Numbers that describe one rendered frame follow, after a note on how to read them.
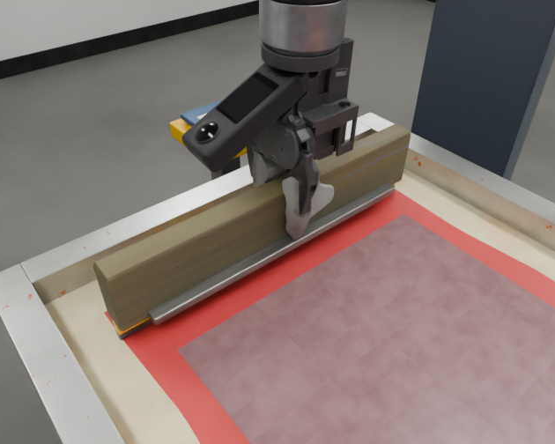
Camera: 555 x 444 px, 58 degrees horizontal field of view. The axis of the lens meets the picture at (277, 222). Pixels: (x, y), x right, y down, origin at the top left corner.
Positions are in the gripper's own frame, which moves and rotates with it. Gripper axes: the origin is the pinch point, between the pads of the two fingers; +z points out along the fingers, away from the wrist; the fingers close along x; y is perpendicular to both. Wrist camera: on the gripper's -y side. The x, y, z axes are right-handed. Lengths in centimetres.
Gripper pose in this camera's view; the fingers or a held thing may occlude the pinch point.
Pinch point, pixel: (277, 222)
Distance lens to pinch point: 57.0
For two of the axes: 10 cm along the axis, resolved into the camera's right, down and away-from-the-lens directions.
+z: -0.2, 7.7, 6.4
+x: -6.3, -5.1, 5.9
